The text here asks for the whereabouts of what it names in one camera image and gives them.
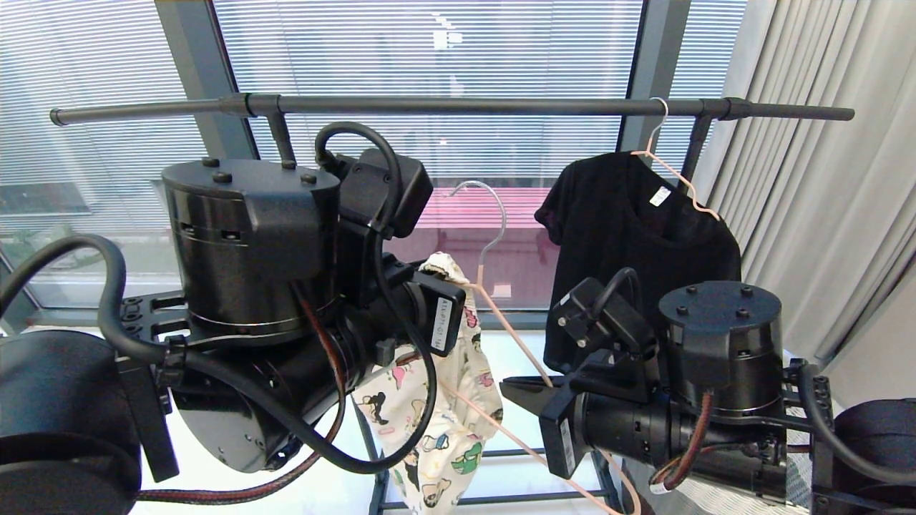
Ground window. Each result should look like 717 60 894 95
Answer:
0 0 749 330

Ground white laundry basket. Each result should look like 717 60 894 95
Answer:
623 458 817 515

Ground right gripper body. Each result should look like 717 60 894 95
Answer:
538 390 689 480

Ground black clothes rack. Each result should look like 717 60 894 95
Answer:
50 93 856 515

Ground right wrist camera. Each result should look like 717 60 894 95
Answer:
550 275 659 394

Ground beige curtain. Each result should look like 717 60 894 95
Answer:
691 0 916 369

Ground cream printed garment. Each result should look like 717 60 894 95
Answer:
354 252 505 512

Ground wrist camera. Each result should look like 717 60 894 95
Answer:
333 148 434 308
550 275 659 394

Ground black garment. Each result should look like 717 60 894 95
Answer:
535 152 743 374

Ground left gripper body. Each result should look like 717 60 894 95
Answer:
343 270 467 367

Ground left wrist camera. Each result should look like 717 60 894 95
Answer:
333 148 434 308

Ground pink clothes hanger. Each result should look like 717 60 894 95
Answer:
630 97 721 221
438 180 643 515

